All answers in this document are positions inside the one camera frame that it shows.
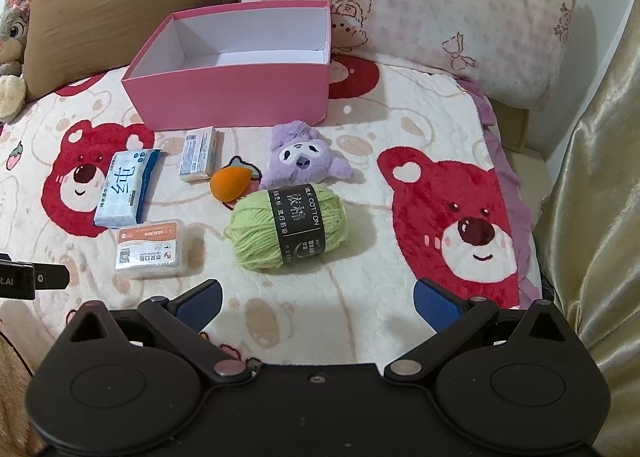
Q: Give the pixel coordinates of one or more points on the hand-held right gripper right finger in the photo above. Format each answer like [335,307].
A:
[437,304]

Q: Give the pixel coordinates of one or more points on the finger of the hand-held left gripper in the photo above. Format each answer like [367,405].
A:
[50,278]

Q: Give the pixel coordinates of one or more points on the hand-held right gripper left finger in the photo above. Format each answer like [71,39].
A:
[200,304]

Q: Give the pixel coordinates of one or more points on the cotton swab box orange lid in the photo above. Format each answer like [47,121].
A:
[150,249]

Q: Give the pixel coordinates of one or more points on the green yarn ball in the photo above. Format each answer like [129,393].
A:
[250,232]

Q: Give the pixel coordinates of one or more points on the blue wet wipes pack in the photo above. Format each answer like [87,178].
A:
[125,187]

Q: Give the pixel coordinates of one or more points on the orange makeup sponge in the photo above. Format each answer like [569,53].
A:
[227,184]

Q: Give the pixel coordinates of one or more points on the purple plush toy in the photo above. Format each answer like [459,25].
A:
[300,157]

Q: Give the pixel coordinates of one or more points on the pink cardboard box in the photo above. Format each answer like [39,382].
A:
[225,97]

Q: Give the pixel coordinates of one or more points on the bear print blanket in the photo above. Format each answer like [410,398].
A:
[350,312]

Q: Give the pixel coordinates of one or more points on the tan fuzzy cloth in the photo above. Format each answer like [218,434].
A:
[15,387]

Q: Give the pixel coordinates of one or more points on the small white box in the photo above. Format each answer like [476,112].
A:
[199,154]

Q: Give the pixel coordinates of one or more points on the gold curtain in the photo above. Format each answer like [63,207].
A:
[600,187]

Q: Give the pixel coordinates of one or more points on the grey bunny plush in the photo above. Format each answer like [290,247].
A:
[12,32]

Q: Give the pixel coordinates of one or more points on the brown pillow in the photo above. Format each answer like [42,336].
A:
[75,27]

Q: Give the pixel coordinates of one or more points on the pink floral pillow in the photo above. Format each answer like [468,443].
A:
[425,12]

